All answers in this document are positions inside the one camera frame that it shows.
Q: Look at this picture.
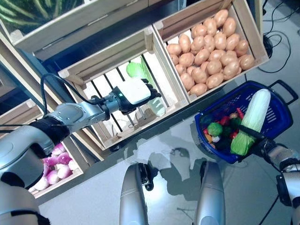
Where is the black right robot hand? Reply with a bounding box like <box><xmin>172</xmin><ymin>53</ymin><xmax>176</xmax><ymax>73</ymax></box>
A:
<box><xmin>238</xmin><ymin>125</ymin><xmax>285</xmax><ymax>162</ymax></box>

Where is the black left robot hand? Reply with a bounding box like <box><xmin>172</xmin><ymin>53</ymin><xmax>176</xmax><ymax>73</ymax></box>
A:
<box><xmin>116</xmin><ymin>78</ymin><xmax>162</xmax><ymax>115</ymax></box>

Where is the toy napa cabbage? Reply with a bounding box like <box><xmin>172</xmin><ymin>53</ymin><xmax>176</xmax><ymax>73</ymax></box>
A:
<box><xmin>230</xmin><ymin>89</ymin><xmax>272</xmax><ymax>157</ymax></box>
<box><xmin>126</xmin><ymin>60</ymin><xmax>166</xmax><ymax>117</ymax></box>

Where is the blue plastic shopping basket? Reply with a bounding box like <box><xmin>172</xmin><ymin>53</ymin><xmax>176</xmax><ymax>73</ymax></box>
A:
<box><xmin>194</xmin><ymin>79</ymin><xmax>299</xmax><ymax>165</ymax></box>

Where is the tan toy potato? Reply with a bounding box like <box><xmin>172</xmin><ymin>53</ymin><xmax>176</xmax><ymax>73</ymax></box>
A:
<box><xmin>225</xmin><ymin>33</ymin><xmax>241</xmax><ymax>51</ymax></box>
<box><xmin>191</xmin><ymin>23</ymin><xmax>208</xmax><ymax>38</ymax></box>
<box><xmin>238</xmin><ymin>54</ymin><xmax>255</xmax><ymax>71</ymax></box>
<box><xmin>166</xmin><ymin>44</ymin><xmax>183</xmax><ymax>56</ymax></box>
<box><xmin>191</xmin><ymin>67</ymin><xmax>207</xmax><ymax>84</ymax></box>
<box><xmin>222</xmin><ymin>16</ymin><xmax>237</xmax><ymax>38</ymax></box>
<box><xmin>219</xmin><ymin>51</ymin><xmax>239</xmax><ymax>68</ymax></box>
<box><xmin>213</xmin><ymin>31</ymin><xmax>227</xmax><ymax>50</ymax></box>
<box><xmin>189</xmin><ymin>83</ymin><xmax>209</xmax><ymax>97</ymax></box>
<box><xmin>178</xmin><ymin>34</ymin><xmax>192</xmax><ymax>54</ymax></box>
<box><xmin>205</xmin><ymin>72</ymin><xmax>225</xmax><ymax>90</ymax></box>
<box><xmin>213</xmin><ymin>9</ymin><xmax>229</xmax><ymax>28</ymax></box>
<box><xmin>202</xmin><ymin>18</ymin><xmax>218</xmax><ymax>36</ymax></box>
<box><xmin>206</xmin><ymin>60</ymin><xmax>223</xmax><ymax>75</ymax></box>
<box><xmin>222</xmin><ymin>61</ymin><xmax>242</xmax><ymax>81</ymax></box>
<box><xmin>203</xmin><ymin>34</ymin><xmax>216</xmax><ymax>53</ymax></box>
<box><xmin>234</xmin><ymin>39</ymin><xmax>249</xmax><ymax>57</ymax></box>
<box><xmin>178</xmin><ymin>52</ymin><xmax>195</xmax><ymax>67</ymax></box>
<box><xmin>180</xmin><ymin>72</ymin><xmax>195</xmax><ymax>91</ymax></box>
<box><xmin>194</xmin><ymin>48</ymin><xmax>210</xmax><ymax>66</ymax></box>

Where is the large green toy pepper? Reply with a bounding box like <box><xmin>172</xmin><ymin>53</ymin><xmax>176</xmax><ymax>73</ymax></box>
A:
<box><xmin>207</xmin><ymin>122</ymin><xmax>223</xmax><ymax>137</ymax></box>

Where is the silver right robot leg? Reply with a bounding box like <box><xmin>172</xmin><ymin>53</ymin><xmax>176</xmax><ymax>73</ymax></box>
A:
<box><xmin>193</xmin><ymin>160</ymin><xmax>227</xmax><ymax>225</ymax></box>

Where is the silver robot leg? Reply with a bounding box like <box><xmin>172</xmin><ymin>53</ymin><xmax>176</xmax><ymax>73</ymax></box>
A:
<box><xmin>193</xmin><ymin>160</ymin><xmax>227</xmax><ymax>225</ymax></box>
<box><xmin>119</xmin><ymin>163</ymin><xmax>160</xmax><ymax>225</ymax></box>

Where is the purple white toy onion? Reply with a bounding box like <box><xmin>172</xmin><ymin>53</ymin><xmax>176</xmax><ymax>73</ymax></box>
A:
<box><xmin>43</xmin><ymin>157</ymin><xmax>58</xmax><ymax>172</ymax></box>
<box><xmin>52</xmin><ymin>142</ymin><xmax>68</xmax><ymax>157</ymax></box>
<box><xmin>46</xmin><ymin>170</ymin><xmax>61</xmax><ymax>184</ymax></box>
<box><xmin>57</xmin><ymin>155</ymin><xmax>74</xmax><ymax>166</ymax></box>
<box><xmin>60</xmin><ymin>165</ymin><xmax>73</xmax><ymax>178</ymax></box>

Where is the black round stand base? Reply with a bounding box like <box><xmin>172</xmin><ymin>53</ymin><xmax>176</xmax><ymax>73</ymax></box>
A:
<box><xmin>262</xmin><ymin>35</ymin><xmax>274</xmax><ymax>60</ymax></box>

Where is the silver left robot leg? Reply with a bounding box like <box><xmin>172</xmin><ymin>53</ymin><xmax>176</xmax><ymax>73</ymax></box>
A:
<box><xmin>119</xmin><ymin>163</ymin><xmax>160</xmax><ymax>225</ymax></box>

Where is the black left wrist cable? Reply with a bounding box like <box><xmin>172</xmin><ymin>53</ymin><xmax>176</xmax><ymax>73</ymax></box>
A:
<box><xmin>39</xmin><ymin>73</ymin><xmax>111</xmax><ymax>118</ymax></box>

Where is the black floor cable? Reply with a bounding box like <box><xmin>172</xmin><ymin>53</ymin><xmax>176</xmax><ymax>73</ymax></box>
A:
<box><xmin>257</xmin><ymin>0</ymin><xmax>300</xmax><ymax>73</ymax></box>

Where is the wooden display shelf frame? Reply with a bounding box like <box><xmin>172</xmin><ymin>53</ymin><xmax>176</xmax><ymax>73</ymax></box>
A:
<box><xmin>0</xmin><ymin>0</ymin><xmax>264</xmax><ymax>162</ymax></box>

